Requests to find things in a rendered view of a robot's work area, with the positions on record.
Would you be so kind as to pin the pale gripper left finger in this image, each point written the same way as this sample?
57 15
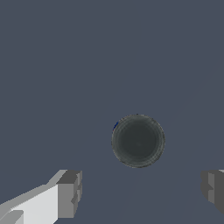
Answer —
43 201

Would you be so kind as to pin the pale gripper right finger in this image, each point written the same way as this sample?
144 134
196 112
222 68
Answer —
215 186

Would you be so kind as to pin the dark grey round can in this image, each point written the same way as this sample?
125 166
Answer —
138 141

